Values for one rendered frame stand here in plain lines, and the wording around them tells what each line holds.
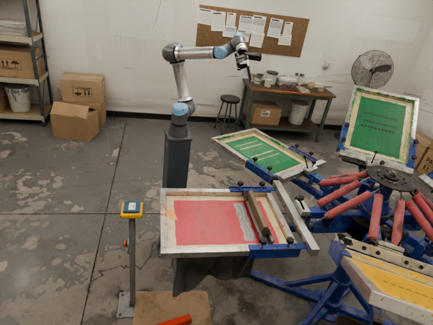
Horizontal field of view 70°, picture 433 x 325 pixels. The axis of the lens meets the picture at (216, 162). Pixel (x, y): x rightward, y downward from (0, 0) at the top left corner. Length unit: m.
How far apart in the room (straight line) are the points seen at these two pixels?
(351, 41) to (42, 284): 5.65
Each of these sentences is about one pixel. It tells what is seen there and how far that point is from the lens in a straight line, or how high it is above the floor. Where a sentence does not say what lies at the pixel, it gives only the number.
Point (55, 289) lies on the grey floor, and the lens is 2.91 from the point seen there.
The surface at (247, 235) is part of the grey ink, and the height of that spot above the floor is 0.96.
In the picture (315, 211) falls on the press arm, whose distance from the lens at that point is 2.13.
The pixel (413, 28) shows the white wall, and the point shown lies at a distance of 6.86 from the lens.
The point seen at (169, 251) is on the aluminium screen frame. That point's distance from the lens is 1.70.
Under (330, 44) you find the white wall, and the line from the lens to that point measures 6.06.
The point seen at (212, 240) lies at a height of 0.96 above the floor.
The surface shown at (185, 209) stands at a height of 0.96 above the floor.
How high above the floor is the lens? 2.23
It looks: 30 degrees down
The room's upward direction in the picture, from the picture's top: 9 degrees clockwise
